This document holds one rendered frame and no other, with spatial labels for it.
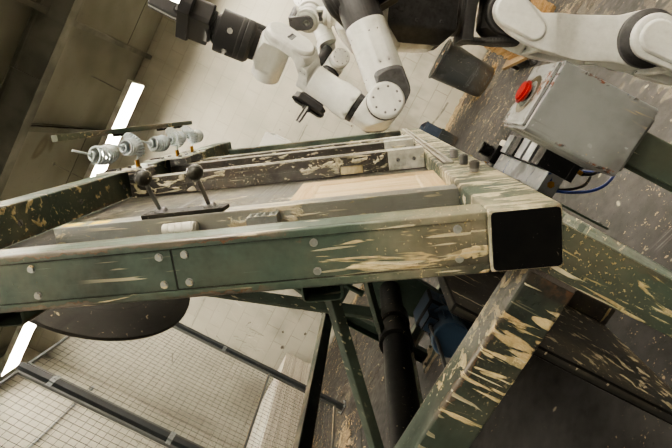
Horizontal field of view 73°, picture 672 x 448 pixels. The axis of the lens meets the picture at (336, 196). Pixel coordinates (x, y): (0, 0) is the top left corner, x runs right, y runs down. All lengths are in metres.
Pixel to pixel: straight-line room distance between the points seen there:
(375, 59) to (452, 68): 4.70
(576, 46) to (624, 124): 0.54
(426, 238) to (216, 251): 0.37
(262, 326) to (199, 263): 6.40
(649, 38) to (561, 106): 0.60
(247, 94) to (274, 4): 1.30
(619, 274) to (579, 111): 0.28
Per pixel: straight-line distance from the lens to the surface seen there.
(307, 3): 1.32
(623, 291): 0.92
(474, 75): 5.73
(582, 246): 0.86
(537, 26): 1.28
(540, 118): 0.79
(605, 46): 1.38
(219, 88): 6.88
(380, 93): 0.94
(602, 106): 0.82
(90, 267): 0.94
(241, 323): 7.28
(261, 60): 1.00
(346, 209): 1.02
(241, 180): 1.68
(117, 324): 1.96
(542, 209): 0.81
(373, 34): 1.01
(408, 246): 0.79
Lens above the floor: 1.16
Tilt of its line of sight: 2 degrees down
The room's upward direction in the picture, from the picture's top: 63 degrees counter-clockwise
